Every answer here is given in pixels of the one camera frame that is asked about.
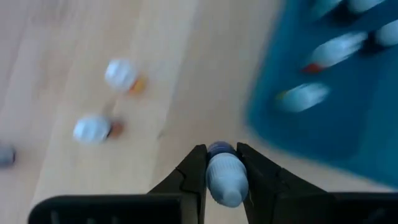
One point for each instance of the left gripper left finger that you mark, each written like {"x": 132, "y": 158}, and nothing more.
{"x": 192, "y": 180}

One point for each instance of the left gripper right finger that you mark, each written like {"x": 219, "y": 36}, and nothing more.
{"x": 264, "y": 183}

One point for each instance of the small blue food colouring bottle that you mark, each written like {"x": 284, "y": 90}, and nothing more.
{"x": 227, "y": 180}

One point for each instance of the blue plastic bin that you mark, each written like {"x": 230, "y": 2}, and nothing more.
{"x": 342, "y": 130}

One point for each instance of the small yellow food colouring bottle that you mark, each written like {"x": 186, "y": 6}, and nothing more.
{"x": 304, "y": 97}

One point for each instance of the small orange food colouring bottle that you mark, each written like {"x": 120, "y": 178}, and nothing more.
{"x": 91, "y": 129}
{"x": 119, "y": 74}

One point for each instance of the small red food colouring bottle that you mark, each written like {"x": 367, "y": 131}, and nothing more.
{"x": 339, "y": 49}

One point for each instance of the small purple food colouring bottle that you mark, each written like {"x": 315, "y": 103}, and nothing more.
{"x": 388, "y": 34}

